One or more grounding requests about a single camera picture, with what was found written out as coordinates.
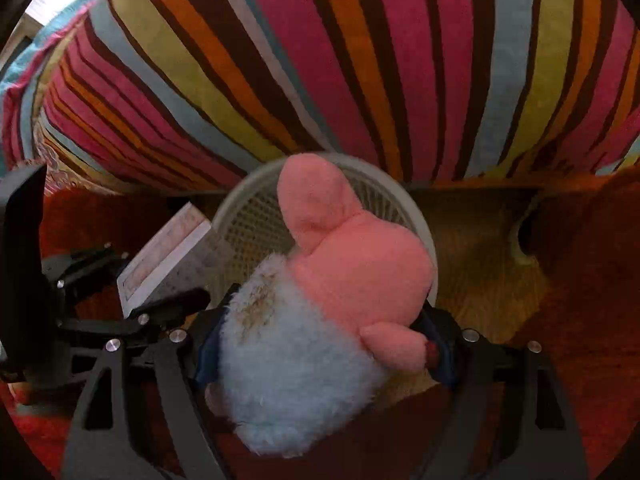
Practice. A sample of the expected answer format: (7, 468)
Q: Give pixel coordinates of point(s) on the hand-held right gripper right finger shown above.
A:
(445, 360)

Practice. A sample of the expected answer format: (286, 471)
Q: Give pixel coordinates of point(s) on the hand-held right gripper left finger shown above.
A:
(205, 360)

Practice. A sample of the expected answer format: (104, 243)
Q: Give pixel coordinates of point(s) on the red fluffy cloth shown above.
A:
(575, 285)

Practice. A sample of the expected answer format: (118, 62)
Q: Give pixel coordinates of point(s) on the grey mesh plastic basket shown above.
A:
(250, 230)

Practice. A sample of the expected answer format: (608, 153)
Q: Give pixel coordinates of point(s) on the teal green cloth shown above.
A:
(300, 360)

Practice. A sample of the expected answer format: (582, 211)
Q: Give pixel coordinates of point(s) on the teal patterned blanket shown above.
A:
(50, 35)

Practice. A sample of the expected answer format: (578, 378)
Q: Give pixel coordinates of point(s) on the printed cardboard box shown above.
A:
(170, 255)

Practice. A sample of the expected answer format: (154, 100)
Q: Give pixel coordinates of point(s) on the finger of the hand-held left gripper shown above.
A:
(85, 262)
(165, 310)

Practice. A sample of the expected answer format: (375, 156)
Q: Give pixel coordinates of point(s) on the striped colourful bed sheet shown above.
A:
(350, 60)

